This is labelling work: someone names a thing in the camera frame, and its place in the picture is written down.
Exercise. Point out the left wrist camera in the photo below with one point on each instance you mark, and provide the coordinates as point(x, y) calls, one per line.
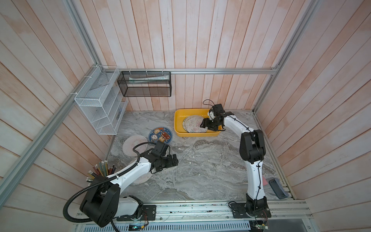
point(160, 149)

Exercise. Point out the butterfly floral coaster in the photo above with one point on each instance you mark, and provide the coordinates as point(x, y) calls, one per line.
point(192, 124)

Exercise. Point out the white pink bow coaster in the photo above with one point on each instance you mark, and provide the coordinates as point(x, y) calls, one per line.
point(143, 179)

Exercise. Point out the colored pencils bundle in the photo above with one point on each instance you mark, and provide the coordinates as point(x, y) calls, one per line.
point(102, 169)

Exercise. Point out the yellow plastic storage box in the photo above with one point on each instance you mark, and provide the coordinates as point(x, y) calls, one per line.
point(182, 114)

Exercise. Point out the blue bears cartoon coaster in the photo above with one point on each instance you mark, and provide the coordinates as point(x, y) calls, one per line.
point(162, 134)

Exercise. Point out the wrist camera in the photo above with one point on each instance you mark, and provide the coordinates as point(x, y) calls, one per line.
point(216, 110)
point(160, 149)

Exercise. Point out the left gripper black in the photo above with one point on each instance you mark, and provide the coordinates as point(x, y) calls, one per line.
point(170, 163)

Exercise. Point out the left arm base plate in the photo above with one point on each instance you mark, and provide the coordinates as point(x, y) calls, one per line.
point(148, 212)

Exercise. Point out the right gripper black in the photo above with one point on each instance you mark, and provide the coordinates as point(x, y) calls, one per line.
point(205, 123)

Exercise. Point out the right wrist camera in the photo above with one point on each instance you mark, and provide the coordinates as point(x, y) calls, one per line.
point(216, 110)

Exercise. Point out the grey rectangular device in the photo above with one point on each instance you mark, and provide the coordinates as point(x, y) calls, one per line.
point(278, 188)

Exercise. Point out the pink eraser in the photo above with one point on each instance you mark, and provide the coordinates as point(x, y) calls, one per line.
point(264, 181)

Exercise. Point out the white wire mesh shelf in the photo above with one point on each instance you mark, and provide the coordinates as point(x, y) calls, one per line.
point(101, 100)

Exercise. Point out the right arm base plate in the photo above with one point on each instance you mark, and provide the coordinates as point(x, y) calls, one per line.
point(248, 210)

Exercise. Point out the pink kitty coaster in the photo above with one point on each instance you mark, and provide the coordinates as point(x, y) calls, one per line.
point(130, 143)

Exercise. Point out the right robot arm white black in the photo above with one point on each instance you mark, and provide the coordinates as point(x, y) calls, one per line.
point(252, 151)

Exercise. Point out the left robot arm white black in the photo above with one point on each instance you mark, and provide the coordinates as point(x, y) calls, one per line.
point(102, 202)

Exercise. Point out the black wire mesh basket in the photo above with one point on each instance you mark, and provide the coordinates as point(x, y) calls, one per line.
point(145, 83)

